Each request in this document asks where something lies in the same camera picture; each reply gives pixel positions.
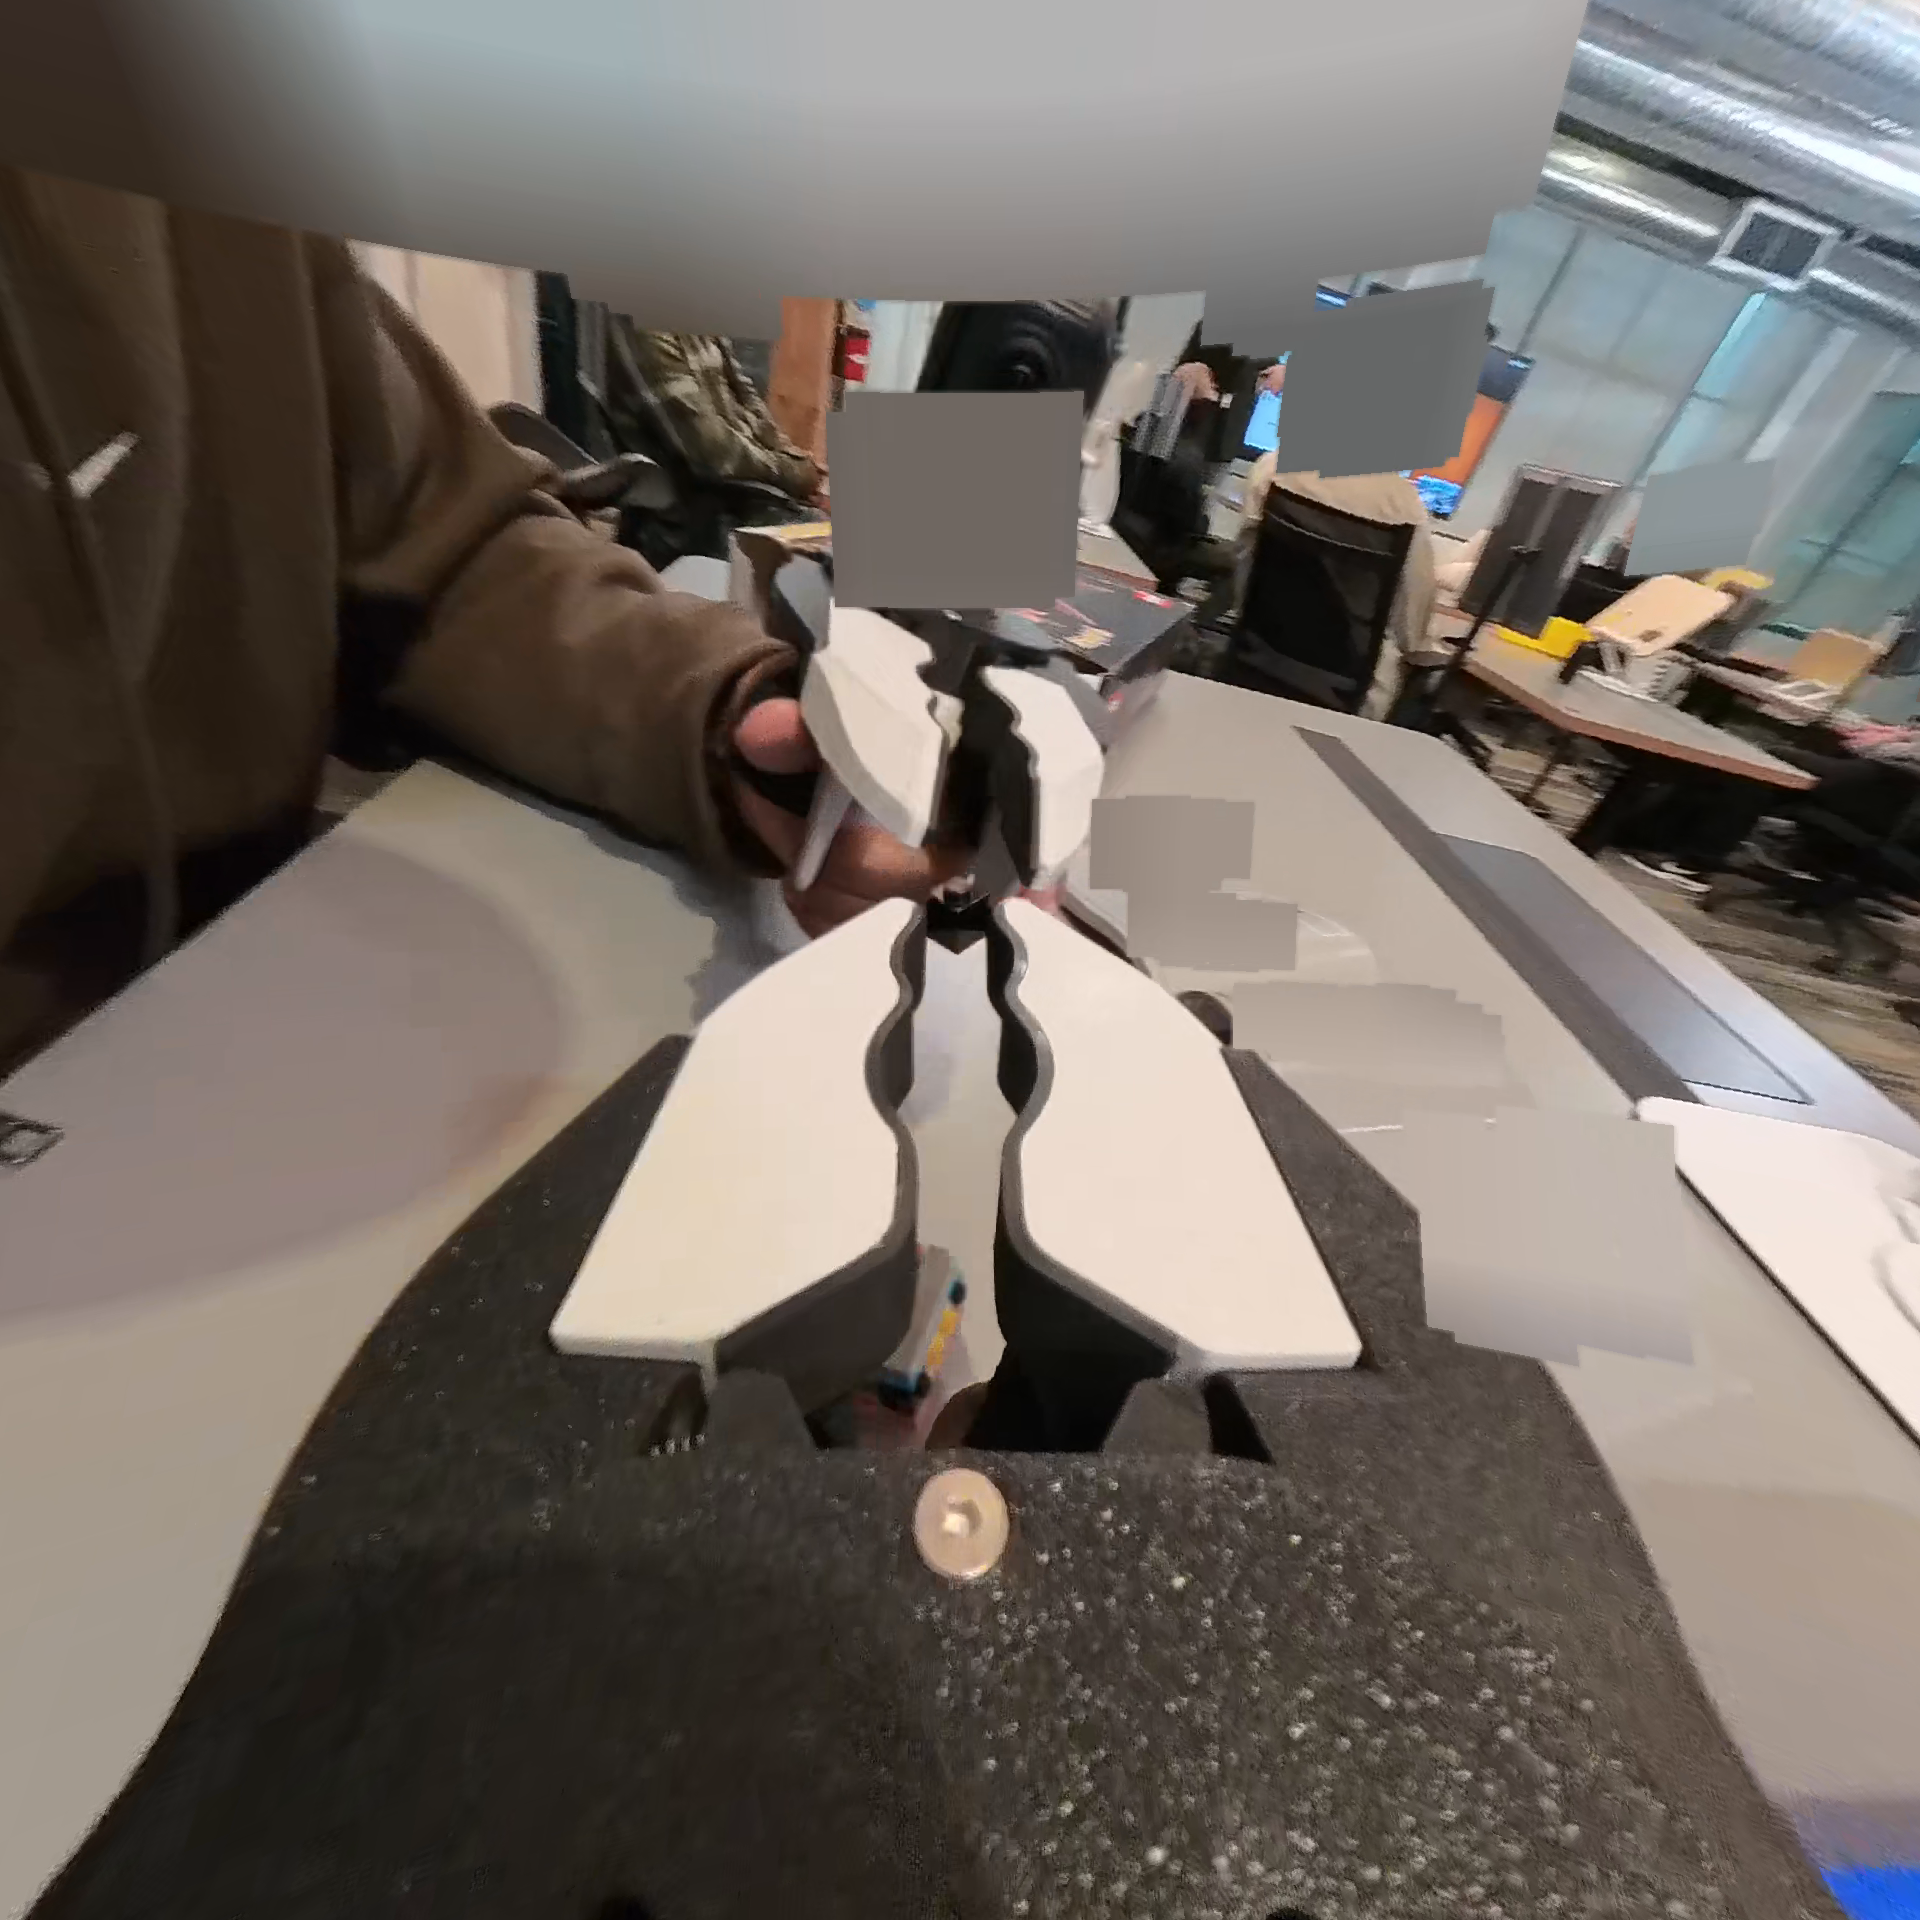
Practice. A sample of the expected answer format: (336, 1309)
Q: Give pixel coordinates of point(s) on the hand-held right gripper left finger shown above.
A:
(750, 1172)

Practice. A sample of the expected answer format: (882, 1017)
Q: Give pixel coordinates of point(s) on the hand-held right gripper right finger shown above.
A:
(1171, 1186)

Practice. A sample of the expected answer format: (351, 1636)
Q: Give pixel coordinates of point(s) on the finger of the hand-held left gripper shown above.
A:
(879, 721)
(1059, 764)

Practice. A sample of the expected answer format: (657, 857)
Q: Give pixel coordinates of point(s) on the small black toy brick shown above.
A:
(956, 918)

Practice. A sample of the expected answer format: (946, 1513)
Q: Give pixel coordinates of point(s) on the colourful toy brick model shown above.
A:
(931, 1319)

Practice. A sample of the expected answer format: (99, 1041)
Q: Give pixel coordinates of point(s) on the person's left forearm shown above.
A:
(570, 645)

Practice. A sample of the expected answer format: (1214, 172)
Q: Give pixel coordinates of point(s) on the background office desk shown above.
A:
(1651, 721)

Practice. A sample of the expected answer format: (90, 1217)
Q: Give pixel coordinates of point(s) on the person's left hand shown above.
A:
(862, 869)

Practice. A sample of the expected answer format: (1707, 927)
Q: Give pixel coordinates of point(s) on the dark printed cardboard box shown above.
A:
(1124, 638)

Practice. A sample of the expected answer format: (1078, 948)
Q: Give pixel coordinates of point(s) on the black office chair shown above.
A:
(1328, 599)

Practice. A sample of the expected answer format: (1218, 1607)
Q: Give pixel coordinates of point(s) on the dark computer monitor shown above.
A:
(1559, 548)

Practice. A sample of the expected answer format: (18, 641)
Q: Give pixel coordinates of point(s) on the white flat board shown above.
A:
(1799, 1230)

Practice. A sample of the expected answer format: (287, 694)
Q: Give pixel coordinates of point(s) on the person's brown hoodie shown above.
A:
(150, 599)

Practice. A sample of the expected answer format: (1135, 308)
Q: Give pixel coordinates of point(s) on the small metal clip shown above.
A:
(28, 1141)

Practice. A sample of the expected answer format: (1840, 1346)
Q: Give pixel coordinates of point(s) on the blue plastic bin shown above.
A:
(1868, 1883)

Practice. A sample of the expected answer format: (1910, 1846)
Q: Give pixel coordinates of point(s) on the silver ceiling duct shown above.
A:
(1723, 91)

